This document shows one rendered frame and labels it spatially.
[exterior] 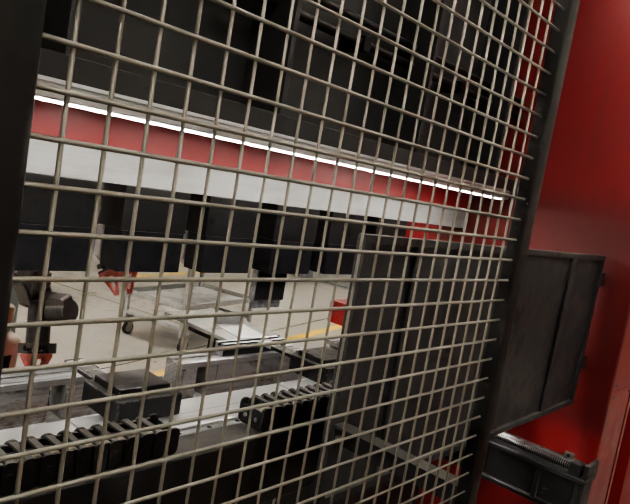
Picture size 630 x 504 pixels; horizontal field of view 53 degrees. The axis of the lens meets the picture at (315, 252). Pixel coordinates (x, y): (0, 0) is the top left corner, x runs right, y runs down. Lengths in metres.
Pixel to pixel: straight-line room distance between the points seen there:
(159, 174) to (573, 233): 1.28
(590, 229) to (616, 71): 0.47
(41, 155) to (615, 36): 1.62
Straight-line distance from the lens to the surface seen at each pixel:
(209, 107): 1.10
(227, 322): 1.69
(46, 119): 1.15
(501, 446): 1.71
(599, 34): 2.15
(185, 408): 1.14
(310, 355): 1.40
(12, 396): 1.25
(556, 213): 2.08
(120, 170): 1.22
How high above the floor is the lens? 1.40
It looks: 6 degrees down
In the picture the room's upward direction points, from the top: 10 degrees clockwise
